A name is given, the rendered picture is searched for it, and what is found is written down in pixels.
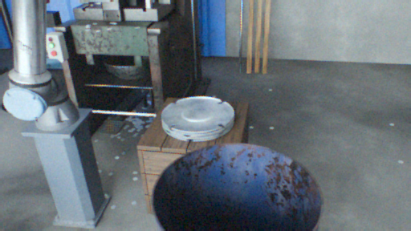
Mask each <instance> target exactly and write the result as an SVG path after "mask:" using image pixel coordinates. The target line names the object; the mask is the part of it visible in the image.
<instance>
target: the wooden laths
mask: <svg viewBox="0 0 411 231"><path fill-rule="evenodd" d="M270 4H271V0H267V2H266V14H265V26H264V50H263V62H262V73H263V74H266V73H267V48H268V36H269V25H270ZM242 17H243V0H241V12H240V35H239V58H238V73H242ZM261 17H262V0H258V4H257V32H256V46H255V61H254V73H258V69H259V56H260V42H261ZM253 18H254V0H250V1H249V18H248V54H247V71H246V73H251V50H252V34H253Z"/></svg>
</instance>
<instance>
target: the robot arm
mask: <svg viewBox="0 0 411 231"><path fill-rule="evenodd" d="M11 15H12V30H13V43H14V69H12V70H11V71H10V72H9V86H10V88H9V90H8V91H6V93H5V96H4V97H3V103H4V105H5V108H6V109H7V111H8V112H9V113H11V114H12V115H13V116H14V117H17V118H19V119H21V120H34V121H35V123H36V127H37V128H38V129H42V130H44V131H55V130H62V129H64V128H67V127H70V126H71V125H72V124H75V123H76V122H77V120H79V111H78V109H77V107H76V106H75V105H74V103H73V102H72V101H71V98H70V96H69V93H68V87H67V83H66V80H65V74H64V72H63V66H62V63H61V62H60V61H59V60H58V59H47V38H46V17H47V0H11Z"/></svg>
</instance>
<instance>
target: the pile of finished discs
mask: <svg viewBox="0 0 411 231"><path fill-rule="evenodd" d="M161 117H162V127H163V129H164V130H165V132H166V133H168V134H169V135H170V136H172V137H174V138H176V139H179V140H187V141H189V140H191V141H205V140H213V139H216V138H218V137H221V136H223V135H225V134H226V133H227V132H229V131H230V129H231V128H232V127H233V124H234V109H233V108H232V107H231V106H230V105H229V104H228V103H227V102H223V103H221V101H220V99H215V98H211V97H205V96H198V97H190V98H186V99H179V100H178V101H177V102H176V104H175V103H171V104H170V105H168V106H167V107H166V108H165V109H164V110H163V112H162V115H161Z"/></svg>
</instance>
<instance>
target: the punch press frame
mask: <svg viewBox="0 0 411 231"><path fill-rule="evenodd" d="M174 1H175V8H174V9H173V10H172V11H170V12H169V13H168V14H167V15H166V16H164V17H163V18H162V19H161V20H160V21H165V20H166V19H167V18H168V17H169V16H170V15H171V14H176V0H174ZM155 22H157V21H140V22H130V21H123V22H117V24H110V22H105V21H98V20H79V21H78V22H76V23H73V24H72V25H71V30H72V36H73V39H74V42H75V49H76V53H77V54H86V60H87V64H88V65H95V64H96V59H95V55H134V58H135V67H143V66H144V58H143V56H149V49H148V44H147V35H148V28H149V27H150V26H152V25H153V24H154V23H155ZM93 23H97V24H96V25H93ZM87 25H90V26H89V27H90V28H86V26H87ZM135 27H139V28H138V29H136V28H135ZM108 28H111V30H107V29H108ZM86 29H90V31H86ZM96 30H100V31H96ZM92 112H93V113H96V114H105V115H123V116H140V117H148V118H156V113H149V112H140V111H113V110H104V109H95V108H92Z"/></svg>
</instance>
